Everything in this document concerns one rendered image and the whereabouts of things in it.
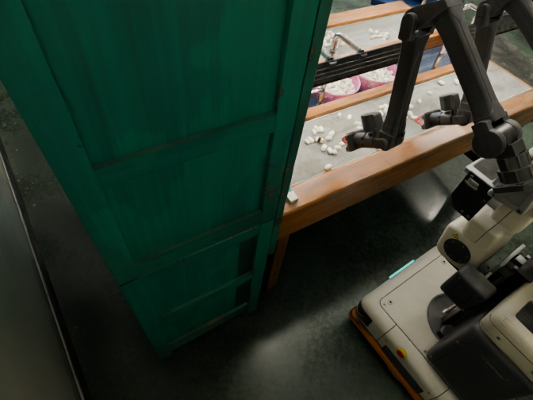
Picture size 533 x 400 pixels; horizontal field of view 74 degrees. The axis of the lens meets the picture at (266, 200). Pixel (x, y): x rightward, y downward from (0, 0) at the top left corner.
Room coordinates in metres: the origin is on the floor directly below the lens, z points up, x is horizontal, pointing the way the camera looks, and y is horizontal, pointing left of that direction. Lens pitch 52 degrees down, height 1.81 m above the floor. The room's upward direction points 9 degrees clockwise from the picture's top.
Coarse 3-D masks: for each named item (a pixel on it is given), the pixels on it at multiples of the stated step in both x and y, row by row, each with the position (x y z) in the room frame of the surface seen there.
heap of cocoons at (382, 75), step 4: (384, 68) 1.90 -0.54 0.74; (368, 72) 1.82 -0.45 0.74; (372, 72) 1.85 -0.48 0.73; (376, 72) 1.84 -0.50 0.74; (380, 72) 1.85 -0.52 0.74; (384, 72) 1.85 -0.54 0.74; (388, 72) 1.85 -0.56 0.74; (392, 72) 1.86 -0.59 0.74; (364, 76) 1.78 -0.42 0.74; (368, 76) 1.78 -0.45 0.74; (372, 76) 1.79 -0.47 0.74; (376, 76) 1.81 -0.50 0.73; (380, 76) 1.80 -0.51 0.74; (384, 76) 1.81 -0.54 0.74; (388, 76) 1.83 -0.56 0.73; (392, 76) 1.82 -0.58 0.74; (376, 80) 1.77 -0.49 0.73; (380, 80) 1.76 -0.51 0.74; (384, 80) 1.78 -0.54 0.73; (388, 80) 1.78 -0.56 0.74
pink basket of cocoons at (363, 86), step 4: (388, 68) 1.91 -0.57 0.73; (392, 68) 1.89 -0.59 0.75; (396, 68) 1.87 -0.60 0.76; (360, 76) 1.73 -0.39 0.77; (360, 80) 1.74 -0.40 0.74; (364, 80) 1.73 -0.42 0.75; (368, 80) 1.71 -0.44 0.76; (372, 80) 1.70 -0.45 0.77; (392, 80) 1.73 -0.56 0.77; (364, 84) 1.73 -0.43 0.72; (368, 84) 1.72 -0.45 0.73; (372, 84) 1.72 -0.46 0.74; (376, 84) 1.71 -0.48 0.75; (380, 84) 1.71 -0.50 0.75; (384, 84) 1.72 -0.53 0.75; (360, 88) 1.75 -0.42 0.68; (364, 88) 1.74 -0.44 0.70; (368, 88) 1.73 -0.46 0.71
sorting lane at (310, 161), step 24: (504, 72) 2.06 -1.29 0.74; (384, 96) 1.62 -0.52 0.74; (432, 96) 1.69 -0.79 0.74; (504, 96) 1.80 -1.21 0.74; (312, 120) 1.34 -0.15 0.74; (336, 120) 1.37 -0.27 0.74; (360, 120) 1.40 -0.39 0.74; (408, 120) 1.46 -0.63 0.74; (312, 144) 1.17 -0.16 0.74; (336, 144) 1.20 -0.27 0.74; (312, 168) 1.03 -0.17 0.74
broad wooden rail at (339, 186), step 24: (528, 96) 1.80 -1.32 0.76; (528, 120) 1.79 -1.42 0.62; (408, 144) 1.25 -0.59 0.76; (432, 144) 1.27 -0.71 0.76; (456, 144) 1.36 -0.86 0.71; (336, 168) 1.04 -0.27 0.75; (360, 168) 1.05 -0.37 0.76; (384, 168) 1.07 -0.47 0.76; (408, 168) 1.17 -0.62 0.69; (312, 192) 0.88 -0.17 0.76; (336, 192) 0.91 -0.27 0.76; (360, 192) 1.00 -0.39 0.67; (288, 216) 0.77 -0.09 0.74; (312, 216) 0.85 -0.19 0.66
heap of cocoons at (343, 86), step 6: (330, 84) 1.65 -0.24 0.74; (336, 84) 1.66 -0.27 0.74; (342, 84) 1.67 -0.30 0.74; (348, 84) 1.69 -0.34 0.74; (330, 90) 1.59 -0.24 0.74; (336, 90) 1.61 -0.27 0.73; (342, 90) 1.62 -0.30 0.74; (348, 90) 1.63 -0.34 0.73; (354, 90) 1.64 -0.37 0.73; (324, 96) 1.55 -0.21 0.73
